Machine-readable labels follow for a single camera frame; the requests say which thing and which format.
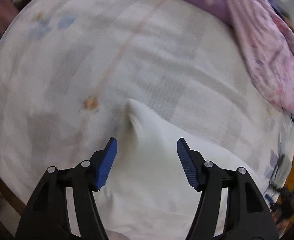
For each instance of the purple pink floral quilt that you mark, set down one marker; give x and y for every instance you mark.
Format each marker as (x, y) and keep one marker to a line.
(266, 43)

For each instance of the white knit sweater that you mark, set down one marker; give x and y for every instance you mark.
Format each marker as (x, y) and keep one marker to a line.
(147, 195)

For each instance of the floral white bed sheet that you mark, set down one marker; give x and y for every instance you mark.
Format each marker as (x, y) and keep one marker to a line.
(68, 68)

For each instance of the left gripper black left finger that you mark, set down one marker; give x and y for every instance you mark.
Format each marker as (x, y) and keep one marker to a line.
(46, 213)

